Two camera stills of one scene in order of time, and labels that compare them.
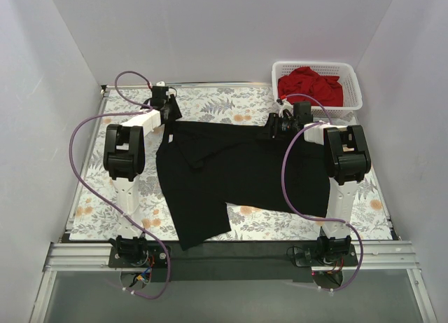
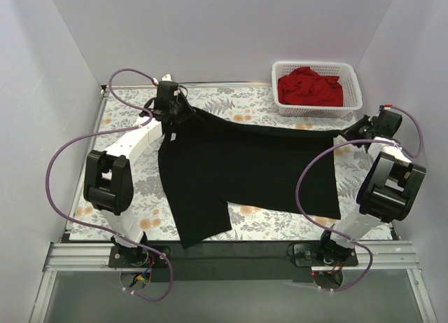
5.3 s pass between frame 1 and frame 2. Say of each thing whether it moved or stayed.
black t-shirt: stayed
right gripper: moved
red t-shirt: stayed
